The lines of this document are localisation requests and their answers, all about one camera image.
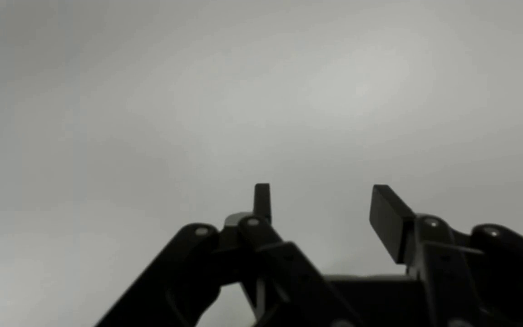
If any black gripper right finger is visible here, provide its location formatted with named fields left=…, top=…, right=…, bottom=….
left=369, top=183, right=523, bottom=327

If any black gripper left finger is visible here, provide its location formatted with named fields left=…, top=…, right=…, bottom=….
left=95, top=181, right=360, bottom=327

